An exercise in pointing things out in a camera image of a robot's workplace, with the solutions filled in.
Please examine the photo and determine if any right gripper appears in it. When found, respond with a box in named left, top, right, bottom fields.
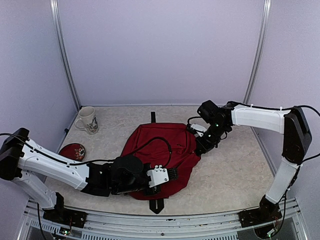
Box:
left=196, top=121, right=230, bottom=153

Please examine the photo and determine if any red backpack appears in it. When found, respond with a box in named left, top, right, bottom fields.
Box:
left=121, top=112, right=201, bottom=214

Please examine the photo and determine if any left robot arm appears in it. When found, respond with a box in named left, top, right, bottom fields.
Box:
left=0, top=128, right=170, bottom=223

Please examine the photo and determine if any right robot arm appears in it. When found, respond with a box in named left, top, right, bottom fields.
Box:
left=187, top=100, right=313, bottom=222

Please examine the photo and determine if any red patterned dish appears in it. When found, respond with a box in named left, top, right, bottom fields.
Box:
left=58, top=143, right=86, bottom=161

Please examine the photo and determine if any white ceramic mug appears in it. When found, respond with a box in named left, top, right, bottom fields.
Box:
left=74, top=106, right=99, bottom=135

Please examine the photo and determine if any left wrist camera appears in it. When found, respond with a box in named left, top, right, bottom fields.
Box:
left=146, top=165, right=178, bottom=188

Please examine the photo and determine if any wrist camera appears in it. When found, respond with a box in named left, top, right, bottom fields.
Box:
left=146, top=165, right=178, bottom=188
left=187, top=123, right=207, bottom=137

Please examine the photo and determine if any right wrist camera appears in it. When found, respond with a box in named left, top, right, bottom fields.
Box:
left=187, top=123, right=207, bottom=137

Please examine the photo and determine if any front aluminium rail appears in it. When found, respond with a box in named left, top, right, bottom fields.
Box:
left=14, top=199, right=310, bottom=240

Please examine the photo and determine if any right aluminium frame post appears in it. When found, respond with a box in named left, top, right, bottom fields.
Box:
left=240, top=0, right=272, bottom=112

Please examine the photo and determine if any aluminium frame post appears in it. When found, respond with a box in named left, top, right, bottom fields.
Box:
left=50, top=0, right=82, bottom=111
left=240, top=0, right=272, bottom=112

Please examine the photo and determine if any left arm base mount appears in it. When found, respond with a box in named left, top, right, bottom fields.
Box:
left=43, top=209, right=87, bottom=229

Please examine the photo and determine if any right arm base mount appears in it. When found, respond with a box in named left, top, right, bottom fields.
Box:
left=238, top=208, right=282, bottom=228

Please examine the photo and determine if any left aluminium frame post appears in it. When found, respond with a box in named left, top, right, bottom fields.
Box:
left=50, top=0, right=82, bottom=111

